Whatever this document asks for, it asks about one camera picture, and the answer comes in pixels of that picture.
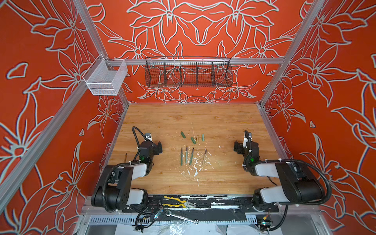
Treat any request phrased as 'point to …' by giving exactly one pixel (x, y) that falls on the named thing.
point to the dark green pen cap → (183, 134)
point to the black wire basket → (188, 71)
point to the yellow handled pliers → (185, 204)
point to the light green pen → (186, 155)
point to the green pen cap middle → (193, 141)
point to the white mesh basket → (105, 77)
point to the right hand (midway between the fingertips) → (244, 139)
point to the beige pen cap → (198, 138)
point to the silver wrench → (168, 214)
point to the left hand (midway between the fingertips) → (152, 141)
